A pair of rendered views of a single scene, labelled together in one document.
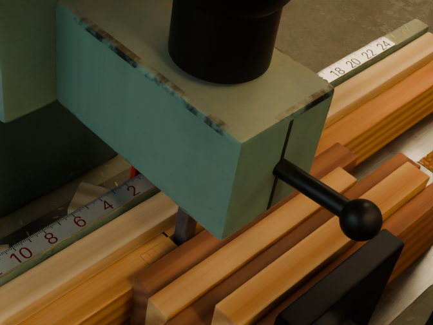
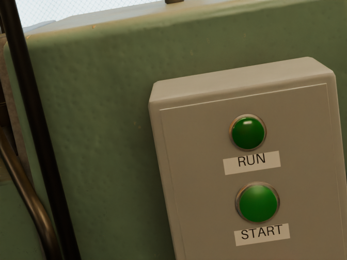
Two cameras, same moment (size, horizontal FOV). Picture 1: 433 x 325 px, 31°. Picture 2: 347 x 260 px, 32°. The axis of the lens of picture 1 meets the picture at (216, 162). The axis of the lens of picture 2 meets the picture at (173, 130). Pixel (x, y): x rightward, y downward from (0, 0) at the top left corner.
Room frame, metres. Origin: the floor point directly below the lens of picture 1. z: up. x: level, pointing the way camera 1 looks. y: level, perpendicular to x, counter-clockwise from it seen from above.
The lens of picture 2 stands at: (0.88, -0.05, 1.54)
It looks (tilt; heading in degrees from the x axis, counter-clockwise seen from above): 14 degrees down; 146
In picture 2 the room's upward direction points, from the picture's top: 10 degrees counter-clockwise
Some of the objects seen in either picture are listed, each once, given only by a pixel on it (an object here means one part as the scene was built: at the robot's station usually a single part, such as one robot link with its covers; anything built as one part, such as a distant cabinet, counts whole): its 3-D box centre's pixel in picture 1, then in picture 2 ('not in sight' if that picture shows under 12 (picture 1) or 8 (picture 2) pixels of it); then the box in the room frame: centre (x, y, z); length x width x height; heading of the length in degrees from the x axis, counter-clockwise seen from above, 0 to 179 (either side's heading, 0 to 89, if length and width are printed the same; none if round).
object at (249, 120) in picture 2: not in sight; (248, 133); (0.65, 0.15, 1.46); 0.02 x 0.01 x 0.02; 52
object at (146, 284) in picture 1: (250, 236); not in sight; (0.33, -0.03, 0.93); 0.18 x 0.02 x 0.05; 142
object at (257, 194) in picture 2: not in sight; (257, 204); (0.65, 0.15, 1.42); 0.02 x 0.01 x 0.02; 52
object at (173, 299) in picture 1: (254, 262); not in sight; (0.31, -0.03, 0.93); 0.17 x 0.02 x 0.06; 142
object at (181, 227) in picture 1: (183, 235); not in sight; (0.31, 0.01, 0.94); 0.01 x 0.01 x 0.05; 52
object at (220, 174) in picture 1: (184, 102); not in sight; (0.33, 0.02, 1.03); 0.14 x 0.07 x 0.09; 52
